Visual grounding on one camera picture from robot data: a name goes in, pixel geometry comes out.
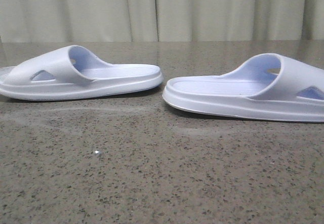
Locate light blue slipper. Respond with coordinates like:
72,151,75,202
163,53,323,122
1,45,163,101

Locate beige curtain backdrop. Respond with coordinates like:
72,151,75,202
1,0,323,42

